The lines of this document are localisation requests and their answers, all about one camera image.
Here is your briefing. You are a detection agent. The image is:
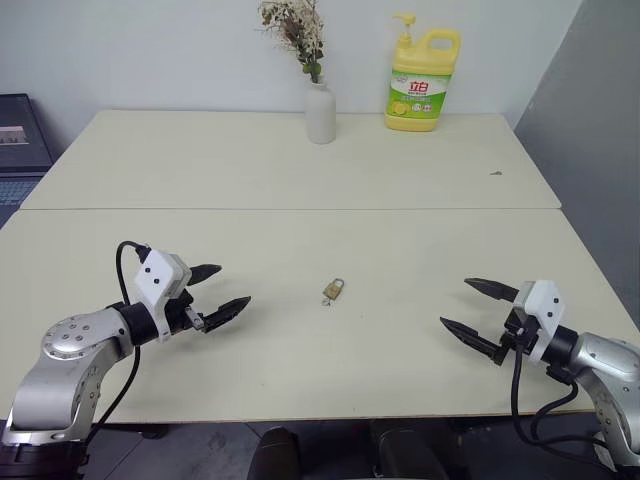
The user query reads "yellow detergent pump bottle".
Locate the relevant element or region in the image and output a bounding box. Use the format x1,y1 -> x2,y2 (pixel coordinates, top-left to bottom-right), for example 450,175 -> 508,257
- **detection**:
383,13 -> 462,134

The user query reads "dark rounded shape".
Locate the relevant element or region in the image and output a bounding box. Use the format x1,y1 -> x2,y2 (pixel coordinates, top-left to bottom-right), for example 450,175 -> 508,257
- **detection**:
368,419 -> 451,480
247,425 -> 302,480

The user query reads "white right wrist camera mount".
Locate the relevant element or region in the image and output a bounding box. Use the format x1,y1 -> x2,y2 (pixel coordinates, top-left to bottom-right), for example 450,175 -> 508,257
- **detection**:
513,279 -> 568,363

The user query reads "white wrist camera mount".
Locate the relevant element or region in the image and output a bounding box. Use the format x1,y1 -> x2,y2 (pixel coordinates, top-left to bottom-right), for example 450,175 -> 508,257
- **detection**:
513,279 -> 568,363
132,249 -> 193,345

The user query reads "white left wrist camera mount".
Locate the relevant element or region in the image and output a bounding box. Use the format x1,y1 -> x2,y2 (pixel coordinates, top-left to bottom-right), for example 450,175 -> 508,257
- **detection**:
132,249 -> 193,345

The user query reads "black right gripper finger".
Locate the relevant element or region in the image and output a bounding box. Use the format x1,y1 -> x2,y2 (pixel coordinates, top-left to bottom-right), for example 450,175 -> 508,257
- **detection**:
438,315 -> 507,368
463,277 -> 522,303

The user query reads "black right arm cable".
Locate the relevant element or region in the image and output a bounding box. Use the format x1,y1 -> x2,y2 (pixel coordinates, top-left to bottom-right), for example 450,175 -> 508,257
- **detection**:
509,334 -> 609,459

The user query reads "dried flower bunch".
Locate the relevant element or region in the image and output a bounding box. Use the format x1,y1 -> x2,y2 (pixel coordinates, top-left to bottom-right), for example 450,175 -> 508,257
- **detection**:
255,0 -> 326,86

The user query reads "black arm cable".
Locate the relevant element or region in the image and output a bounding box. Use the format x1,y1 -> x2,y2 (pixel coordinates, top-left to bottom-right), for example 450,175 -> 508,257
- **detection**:
84,240 -> 152,446
509,334 -> 609,459

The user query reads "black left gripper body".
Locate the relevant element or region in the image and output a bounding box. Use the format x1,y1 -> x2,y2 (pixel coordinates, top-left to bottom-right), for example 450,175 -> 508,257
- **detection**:
164,288 -> 206,336

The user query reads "white ceramic vase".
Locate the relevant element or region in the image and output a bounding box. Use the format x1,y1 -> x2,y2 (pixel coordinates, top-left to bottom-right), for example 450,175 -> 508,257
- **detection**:
304,82 -> 338,146

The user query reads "small brass padlock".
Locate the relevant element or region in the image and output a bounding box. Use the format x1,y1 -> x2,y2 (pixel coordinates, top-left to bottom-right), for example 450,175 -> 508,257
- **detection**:
322,276 -> 347,301

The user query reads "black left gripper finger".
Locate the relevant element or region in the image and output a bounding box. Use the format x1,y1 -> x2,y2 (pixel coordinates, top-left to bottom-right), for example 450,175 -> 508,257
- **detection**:
201,295 -> 253,333
187,262 -> 223,289

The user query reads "dark open laptop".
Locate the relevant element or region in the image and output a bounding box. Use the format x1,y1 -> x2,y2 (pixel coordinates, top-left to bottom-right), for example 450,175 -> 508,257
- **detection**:
0,92 -> 55,229

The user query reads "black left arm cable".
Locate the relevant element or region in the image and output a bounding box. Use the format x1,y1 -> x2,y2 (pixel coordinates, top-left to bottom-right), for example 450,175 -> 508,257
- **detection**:
84,240 -> 152,446

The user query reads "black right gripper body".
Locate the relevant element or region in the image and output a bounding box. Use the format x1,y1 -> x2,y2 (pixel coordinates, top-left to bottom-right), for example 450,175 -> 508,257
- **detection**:
499,306 -> 540,357

